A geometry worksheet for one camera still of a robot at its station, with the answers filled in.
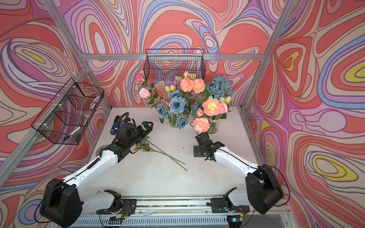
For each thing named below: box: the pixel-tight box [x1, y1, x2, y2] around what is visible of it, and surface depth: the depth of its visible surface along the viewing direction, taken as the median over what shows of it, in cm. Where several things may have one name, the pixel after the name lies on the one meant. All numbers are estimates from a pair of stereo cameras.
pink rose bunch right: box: [193, 98, 229, 133], surface depth 60 cm
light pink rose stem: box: [139, 87, 166, 105], surface depth 72 cm
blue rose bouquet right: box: [208, 74, 236, 100], surface depth 82 cm
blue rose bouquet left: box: [155, 89, 199, 130], surface depth 77 cm
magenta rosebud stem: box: [135, 73, 155, 91], surface depth 85 cm
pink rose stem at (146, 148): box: [139, 143, 186, 165], surface depth 95 cm
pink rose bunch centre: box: [179, 71, 206, 94], surface depth 72 cm
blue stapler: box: [109, 115, 121, 136], surface depth 105 cm
